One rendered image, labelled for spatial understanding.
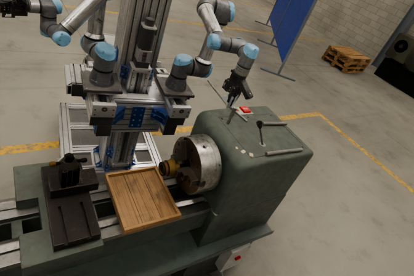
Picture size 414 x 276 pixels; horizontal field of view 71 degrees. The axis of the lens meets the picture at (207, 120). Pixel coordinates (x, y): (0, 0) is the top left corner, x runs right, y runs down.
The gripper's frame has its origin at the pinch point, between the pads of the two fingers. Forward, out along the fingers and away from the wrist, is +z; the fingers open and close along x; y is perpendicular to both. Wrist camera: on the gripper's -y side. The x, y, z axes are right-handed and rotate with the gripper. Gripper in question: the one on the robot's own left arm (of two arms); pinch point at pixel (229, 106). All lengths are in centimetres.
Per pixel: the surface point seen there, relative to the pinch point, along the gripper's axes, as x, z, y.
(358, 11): -1071, 21, 267
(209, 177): 24.3, 24.9, -19.9
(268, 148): -11.3, 12.4, -27.3
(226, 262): -7, 105, -45
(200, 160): 27.6, 17.5, -12.8
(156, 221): 49, 47, -16
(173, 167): 35.3, 27.1, -4.5
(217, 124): 2.3, 12.8, 0.8
